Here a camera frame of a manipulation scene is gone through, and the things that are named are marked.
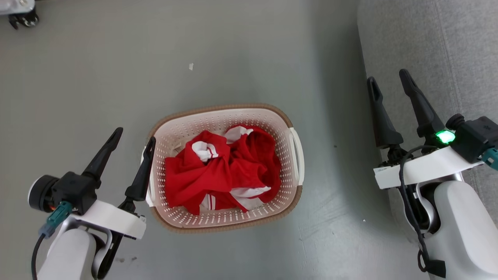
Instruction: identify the grey fabric sofa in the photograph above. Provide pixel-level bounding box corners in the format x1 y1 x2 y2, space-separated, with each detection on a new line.
357 0 498 243

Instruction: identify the cream perforated laundry basket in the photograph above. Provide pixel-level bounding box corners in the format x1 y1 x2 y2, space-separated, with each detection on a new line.
141 103 305 234

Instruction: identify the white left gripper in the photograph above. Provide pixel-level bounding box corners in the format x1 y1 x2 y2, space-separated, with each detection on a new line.
72 127 156 240

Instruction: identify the black cable with teal plug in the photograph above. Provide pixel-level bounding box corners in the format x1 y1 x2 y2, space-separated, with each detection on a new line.
31 201 73 280
482 147 498 170

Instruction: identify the red and white garment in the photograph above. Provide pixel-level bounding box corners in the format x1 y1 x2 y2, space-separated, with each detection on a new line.
164 124 282 215

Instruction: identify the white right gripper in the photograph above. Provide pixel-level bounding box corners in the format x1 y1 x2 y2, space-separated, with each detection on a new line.
366 69 485 190

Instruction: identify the black caster wheel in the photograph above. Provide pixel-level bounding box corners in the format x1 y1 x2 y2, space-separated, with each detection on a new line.
8 10 40 30

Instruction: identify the thin black cable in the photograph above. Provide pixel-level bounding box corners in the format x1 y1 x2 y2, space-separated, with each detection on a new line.
398 145 447 279

